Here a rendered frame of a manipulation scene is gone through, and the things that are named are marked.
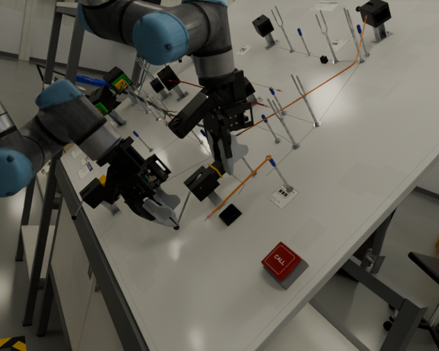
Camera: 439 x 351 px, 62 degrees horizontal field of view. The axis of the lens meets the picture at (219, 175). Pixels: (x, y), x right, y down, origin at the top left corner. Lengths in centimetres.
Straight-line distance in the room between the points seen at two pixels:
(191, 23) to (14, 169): 34
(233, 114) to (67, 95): 31
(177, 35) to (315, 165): 38
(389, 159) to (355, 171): 6
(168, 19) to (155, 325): 54
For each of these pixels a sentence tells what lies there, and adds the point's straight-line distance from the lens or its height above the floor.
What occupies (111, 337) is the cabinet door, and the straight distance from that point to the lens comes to 103.
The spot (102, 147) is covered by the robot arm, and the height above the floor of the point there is 118.
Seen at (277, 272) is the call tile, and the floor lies 110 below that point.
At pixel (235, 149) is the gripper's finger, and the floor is 124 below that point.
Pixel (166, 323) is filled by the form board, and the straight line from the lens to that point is 75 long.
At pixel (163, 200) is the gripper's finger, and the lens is 79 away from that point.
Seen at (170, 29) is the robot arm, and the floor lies 141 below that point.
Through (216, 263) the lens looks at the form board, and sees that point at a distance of 74.
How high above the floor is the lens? 138
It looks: 15 degrees down
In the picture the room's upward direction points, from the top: 17 degrees clockwise
